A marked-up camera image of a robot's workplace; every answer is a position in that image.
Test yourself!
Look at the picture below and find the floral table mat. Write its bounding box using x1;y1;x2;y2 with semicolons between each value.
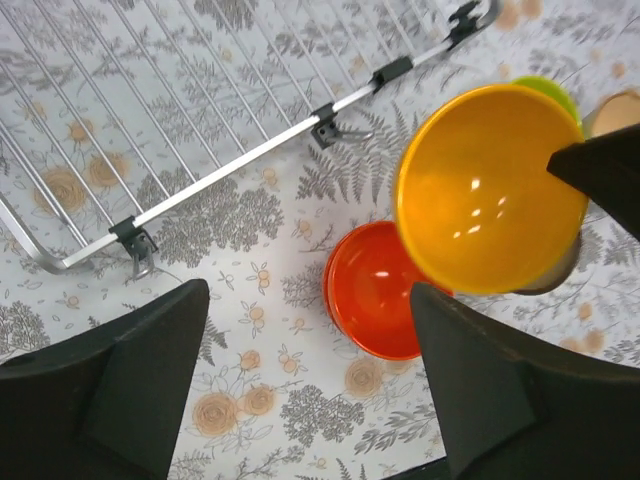
1;1;639;479

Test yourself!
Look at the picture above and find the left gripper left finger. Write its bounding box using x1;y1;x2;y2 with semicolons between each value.
1;279;209;479

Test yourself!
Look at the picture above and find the metal wire dish rack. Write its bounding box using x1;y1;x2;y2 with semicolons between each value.
1;1;504;278

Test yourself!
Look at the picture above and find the lime green bowl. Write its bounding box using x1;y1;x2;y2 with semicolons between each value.
503;76;585;142

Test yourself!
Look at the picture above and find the orange bowl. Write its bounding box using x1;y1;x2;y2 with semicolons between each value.
322;221;453;361

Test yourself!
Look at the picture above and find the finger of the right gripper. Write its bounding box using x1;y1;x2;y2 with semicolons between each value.
547;124;639;238

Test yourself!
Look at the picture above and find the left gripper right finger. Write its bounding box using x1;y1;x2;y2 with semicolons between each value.
410;283;639;479

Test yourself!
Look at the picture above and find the yellow bowl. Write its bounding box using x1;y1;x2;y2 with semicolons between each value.
394;83;588;294

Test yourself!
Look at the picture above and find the beige bowl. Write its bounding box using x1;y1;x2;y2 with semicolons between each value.
582;88;639;139

